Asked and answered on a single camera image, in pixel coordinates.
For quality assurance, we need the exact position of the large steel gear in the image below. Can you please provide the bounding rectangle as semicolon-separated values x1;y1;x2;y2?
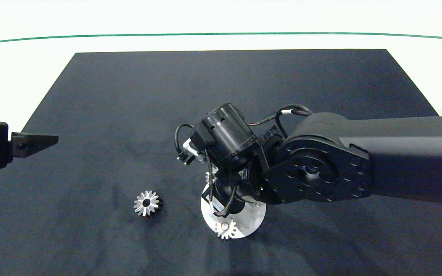
134;190;164;217

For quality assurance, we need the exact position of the round white plate with pins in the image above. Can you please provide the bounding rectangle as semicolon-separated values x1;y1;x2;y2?
200;183;267;239

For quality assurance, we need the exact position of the black mat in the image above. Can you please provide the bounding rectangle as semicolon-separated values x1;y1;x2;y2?
0;49;442;276

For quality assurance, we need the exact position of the green tape line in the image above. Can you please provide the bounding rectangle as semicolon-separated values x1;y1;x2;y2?
0;32;442;45

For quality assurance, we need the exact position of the black cable loop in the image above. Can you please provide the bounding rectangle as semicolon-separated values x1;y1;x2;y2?
207;169;241;218
174;123;195;161

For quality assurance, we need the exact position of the silver boxy wrist camera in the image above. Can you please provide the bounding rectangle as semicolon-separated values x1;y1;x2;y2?
178;138;207;166

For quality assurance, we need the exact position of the black cable with white tag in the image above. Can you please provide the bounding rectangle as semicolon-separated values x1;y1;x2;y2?
247;104;313;139

